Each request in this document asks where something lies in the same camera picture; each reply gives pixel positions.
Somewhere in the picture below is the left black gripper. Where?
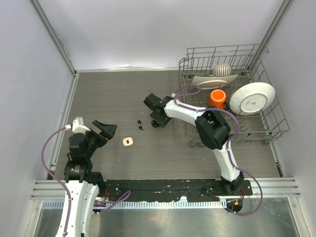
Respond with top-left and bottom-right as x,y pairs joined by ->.
83,120 -> 116,158

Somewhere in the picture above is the beige earbud charging case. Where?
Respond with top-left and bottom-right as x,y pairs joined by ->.
122,137 -> 134,147

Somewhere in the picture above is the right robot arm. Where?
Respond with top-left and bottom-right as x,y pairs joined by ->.
144,93 -> 244,195

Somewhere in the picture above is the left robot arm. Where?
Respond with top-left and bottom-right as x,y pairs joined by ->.
56,117 -> 118,237

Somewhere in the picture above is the white square plate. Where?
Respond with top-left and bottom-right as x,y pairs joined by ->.
191,74 -> 238,90

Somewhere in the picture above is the orange mug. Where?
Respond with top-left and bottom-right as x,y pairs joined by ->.
208,89 -> 227,109

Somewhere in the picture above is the striped ceramic mug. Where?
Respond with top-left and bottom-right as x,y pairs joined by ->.
208,63 -> 232,77

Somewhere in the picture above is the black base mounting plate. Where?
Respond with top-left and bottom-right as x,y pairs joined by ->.
98,179 -> 253,202

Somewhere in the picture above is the white round plate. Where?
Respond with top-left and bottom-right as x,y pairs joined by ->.
229,82 -> 276,116

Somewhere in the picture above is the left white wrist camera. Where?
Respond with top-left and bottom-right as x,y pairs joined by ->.
65,117 -> 91,134

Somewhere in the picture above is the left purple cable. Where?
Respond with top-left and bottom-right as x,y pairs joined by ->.
40,126 -> 74,234

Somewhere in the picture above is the grey wire dish rack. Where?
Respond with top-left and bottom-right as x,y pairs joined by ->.
178,44 -> 290,144

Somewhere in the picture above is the white slotted cable duct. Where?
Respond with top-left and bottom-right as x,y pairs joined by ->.
42,199 -> 227,210

